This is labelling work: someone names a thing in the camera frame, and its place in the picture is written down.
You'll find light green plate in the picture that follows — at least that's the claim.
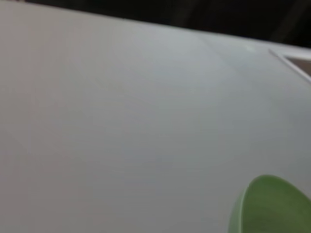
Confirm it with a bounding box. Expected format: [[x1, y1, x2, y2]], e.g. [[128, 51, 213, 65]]
[[227, 174, 311, 233]]

